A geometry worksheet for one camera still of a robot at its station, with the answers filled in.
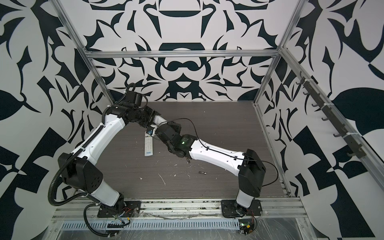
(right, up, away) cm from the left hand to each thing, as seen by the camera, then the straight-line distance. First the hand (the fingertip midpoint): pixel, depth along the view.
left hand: (161, 112), depth 80 cm
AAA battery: (+21, -34, +6) cm, 40 cm away
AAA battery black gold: (+14, -28, +10) cm, 32 cm away
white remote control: (-12, -18, +16) cm, 27 cm away
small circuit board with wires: (+42, -53, -9) cm, 68 cm away
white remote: (-1, -4, -3) cm, 5 cm away
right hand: (+6, -5, -4) cm, 9 cm away
